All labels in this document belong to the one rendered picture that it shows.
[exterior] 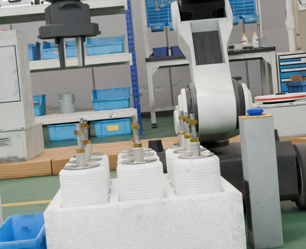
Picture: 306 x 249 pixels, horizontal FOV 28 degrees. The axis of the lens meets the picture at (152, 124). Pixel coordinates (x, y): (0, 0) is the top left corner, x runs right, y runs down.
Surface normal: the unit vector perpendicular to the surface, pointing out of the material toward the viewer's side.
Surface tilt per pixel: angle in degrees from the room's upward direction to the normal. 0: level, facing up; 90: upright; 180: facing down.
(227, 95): 69
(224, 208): 90
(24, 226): 88
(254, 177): 90
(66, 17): 90
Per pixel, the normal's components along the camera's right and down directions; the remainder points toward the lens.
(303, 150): -0.10, -0.76
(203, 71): -0.04, -0.39
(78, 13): 0.37, 0.02
